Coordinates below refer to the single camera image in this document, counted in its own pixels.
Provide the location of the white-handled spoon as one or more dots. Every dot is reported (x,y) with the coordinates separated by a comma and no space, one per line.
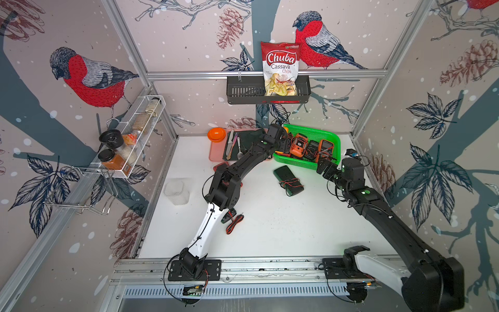
(240,153)

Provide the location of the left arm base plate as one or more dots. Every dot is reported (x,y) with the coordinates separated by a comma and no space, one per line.
(211,271)

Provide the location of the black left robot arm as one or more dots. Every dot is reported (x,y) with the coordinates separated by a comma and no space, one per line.
(223,195)

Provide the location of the black multimeter red leads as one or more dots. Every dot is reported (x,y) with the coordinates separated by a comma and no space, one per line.
(311,151)

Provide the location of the loose red black leads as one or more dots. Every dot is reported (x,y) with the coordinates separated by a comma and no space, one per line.
(235,220)

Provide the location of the clear plastic cup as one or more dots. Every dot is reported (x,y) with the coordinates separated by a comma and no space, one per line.
(177,192)

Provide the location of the orange clamp multimeter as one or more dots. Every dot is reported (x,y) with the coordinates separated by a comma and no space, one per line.
(298,145)

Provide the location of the orange bowl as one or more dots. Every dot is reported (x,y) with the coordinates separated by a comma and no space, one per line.
(217,134)

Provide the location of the dark green cloth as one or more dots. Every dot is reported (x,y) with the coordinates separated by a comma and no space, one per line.
(248,137)

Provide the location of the gold-handled knife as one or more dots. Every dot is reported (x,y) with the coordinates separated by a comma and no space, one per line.
(231,147)

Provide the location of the pink cutting board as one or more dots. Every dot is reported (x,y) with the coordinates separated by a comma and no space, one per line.
(216,151)

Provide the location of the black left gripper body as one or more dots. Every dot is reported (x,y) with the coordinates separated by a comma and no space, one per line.
(281,146)

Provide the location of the black wall basket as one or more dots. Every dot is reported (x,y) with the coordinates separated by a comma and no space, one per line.
(249,90)

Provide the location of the black-lid spice jar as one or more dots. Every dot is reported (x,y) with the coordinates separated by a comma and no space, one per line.
(113,139)

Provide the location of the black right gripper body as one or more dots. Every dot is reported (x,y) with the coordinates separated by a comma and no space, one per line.
(333,175)

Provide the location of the green plastic basket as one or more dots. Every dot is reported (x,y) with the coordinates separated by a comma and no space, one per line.
(311,134)

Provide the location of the green-edged black multimeter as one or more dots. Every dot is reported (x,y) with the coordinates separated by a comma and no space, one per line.
(228,216)

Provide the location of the white wire spice rack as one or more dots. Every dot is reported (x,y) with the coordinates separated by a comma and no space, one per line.
(136,131)

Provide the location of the chuba cassava chips bag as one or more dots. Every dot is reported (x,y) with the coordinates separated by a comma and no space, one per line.
(280,66)

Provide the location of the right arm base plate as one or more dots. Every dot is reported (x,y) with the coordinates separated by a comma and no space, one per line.
(335,268)

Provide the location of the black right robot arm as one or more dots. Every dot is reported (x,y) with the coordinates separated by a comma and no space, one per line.
(426,281)

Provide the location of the amber spice jar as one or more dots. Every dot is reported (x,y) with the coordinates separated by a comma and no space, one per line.
(113,161)

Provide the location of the red taped multimeter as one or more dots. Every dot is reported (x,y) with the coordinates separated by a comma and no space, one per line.
(221,168)

